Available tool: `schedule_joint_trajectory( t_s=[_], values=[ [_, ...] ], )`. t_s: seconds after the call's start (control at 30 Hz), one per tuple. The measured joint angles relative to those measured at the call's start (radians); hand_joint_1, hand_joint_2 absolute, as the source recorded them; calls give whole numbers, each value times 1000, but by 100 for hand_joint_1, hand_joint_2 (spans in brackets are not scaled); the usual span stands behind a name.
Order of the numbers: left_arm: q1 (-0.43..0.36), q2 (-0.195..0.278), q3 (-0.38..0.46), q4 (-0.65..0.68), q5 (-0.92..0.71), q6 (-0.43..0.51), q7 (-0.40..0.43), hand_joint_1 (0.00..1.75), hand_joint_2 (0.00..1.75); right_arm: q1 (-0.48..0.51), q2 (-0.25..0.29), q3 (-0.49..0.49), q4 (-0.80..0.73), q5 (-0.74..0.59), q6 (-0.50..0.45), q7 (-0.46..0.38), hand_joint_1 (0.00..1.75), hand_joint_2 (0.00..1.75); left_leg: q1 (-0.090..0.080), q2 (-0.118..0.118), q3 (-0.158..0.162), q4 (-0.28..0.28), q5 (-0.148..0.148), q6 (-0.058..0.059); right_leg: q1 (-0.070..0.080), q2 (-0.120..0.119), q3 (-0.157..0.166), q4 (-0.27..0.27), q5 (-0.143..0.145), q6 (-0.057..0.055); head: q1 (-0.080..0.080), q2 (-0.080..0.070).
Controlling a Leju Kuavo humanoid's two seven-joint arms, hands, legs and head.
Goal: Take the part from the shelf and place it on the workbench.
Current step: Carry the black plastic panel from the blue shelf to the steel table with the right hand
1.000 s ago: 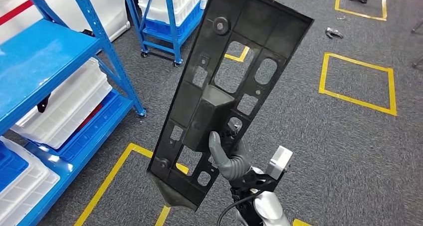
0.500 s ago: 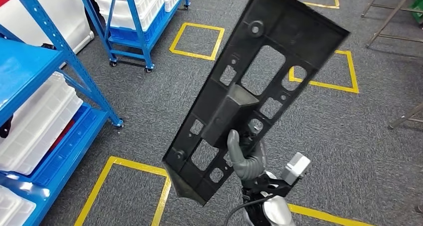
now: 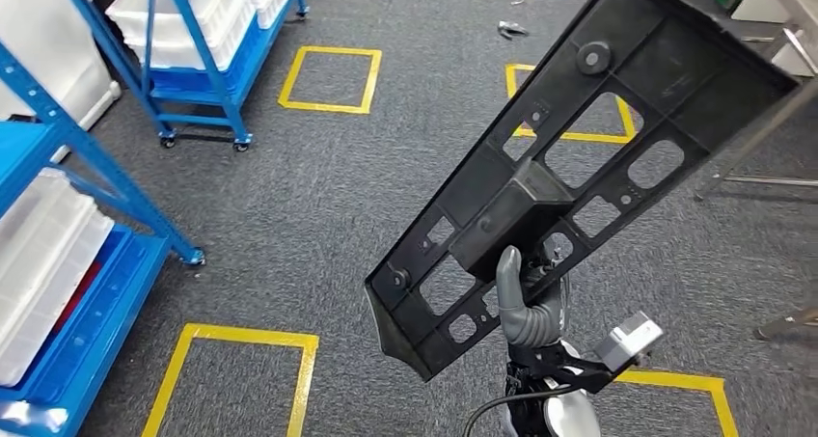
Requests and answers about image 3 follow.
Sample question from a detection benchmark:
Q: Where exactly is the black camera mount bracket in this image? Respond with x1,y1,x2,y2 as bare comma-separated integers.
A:
507,344,641,397

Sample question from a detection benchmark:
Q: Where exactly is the red plastic part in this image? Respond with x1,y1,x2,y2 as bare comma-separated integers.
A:
54,261,103,333

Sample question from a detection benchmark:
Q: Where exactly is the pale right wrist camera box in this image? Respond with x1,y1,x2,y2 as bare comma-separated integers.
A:
594,311,666,374

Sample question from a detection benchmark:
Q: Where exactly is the yellow floor tape square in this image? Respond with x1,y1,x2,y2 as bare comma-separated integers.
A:
278,45,383,115
141,323,319,437

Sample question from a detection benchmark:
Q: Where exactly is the blue metal shelf rack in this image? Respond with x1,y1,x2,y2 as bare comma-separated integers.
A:
54,0,310,152
0,38,207,437

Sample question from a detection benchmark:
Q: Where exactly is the black plastic plate bracket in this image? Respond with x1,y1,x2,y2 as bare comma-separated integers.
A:
364,0,804,384

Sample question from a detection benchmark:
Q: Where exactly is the small metal part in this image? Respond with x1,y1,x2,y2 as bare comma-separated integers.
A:
497,19,531,41

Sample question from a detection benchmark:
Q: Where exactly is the blue plastic crate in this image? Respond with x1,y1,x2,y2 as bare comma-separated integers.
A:
150,9,286,106
0,225,173,423

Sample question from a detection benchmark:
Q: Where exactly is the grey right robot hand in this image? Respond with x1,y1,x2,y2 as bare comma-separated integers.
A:
495,245,571,320

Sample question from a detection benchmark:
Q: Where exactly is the white car with red stripe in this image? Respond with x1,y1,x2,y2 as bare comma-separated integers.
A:
0,0,123,165

